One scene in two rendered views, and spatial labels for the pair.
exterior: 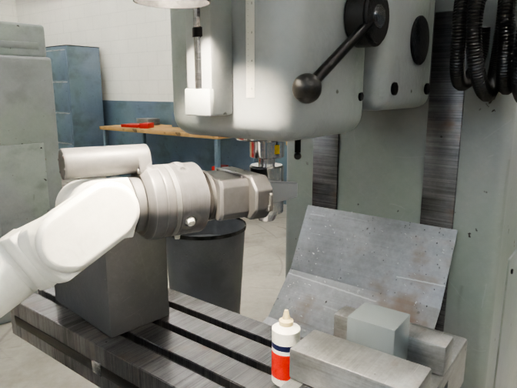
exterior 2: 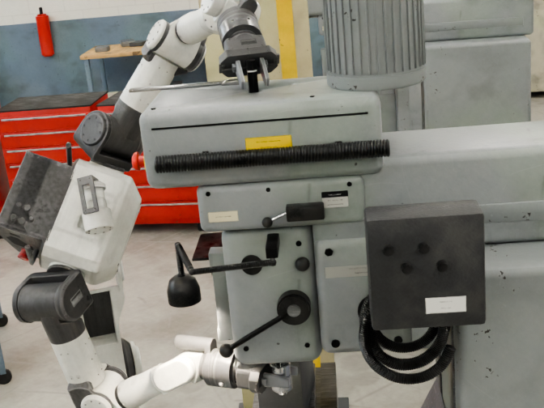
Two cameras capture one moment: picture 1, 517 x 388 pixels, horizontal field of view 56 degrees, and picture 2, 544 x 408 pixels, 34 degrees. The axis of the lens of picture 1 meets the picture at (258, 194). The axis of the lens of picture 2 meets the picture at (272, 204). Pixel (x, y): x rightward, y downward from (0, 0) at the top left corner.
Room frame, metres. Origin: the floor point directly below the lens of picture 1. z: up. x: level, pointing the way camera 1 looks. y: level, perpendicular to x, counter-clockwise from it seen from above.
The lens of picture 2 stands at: (-0.34, -1.54, 2.24)
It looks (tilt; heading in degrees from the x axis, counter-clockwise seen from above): 18 degrees down; 57
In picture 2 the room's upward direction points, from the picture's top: 5 degrees counter-clockwise
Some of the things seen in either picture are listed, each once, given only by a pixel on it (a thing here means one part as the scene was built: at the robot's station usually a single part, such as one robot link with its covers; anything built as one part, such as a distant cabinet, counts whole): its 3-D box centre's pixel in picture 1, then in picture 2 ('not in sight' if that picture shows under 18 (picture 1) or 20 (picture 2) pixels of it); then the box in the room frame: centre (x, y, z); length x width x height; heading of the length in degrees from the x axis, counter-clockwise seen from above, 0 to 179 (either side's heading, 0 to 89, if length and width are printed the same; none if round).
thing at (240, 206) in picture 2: not in sight; (282, 187); (0.68, -0.04, 1.68); 0.34 x 0.24 x 0.10; 142
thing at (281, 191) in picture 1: (278, 192); (275, 381); (0.62, -0.03, 1.24); 0.06 x 0.02 x 0.03; 123
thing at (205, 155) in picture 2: not in sight; (271, 155); (0.59, -0.15, 1.79); 0.45 x 0.04 x 0.04; 142
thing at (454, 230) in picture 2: not in sight; (424, 266); (0.68, -0.46, 1.62); 0.20 x 0.09 x 0.21; 142
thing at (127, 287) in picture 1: (106, 258); (285, 367); (0.86, 0.28, 1.06); 0.22 x 0.12 x 0.20; 46
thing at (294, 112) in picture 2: not in sight; (264, 128); (0.66, -0.02, 1.81); 0.47 x 0.26 x 0.16; 142
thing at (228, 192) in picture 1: (207, 197); (244, 371); (0.60, 0.07, 1.23); 0.13 x 0.12 x 0.10; 33
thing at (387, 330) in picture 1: (378, 337); not in sight; (0.54, -0.15, 1.07); 0.06 x 0.05 x 0.06; 54
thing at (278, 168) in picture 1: (266, 168); (280, 364); (0.65, -0.01, 1.26); 0.05 x 0.05 x 0.01
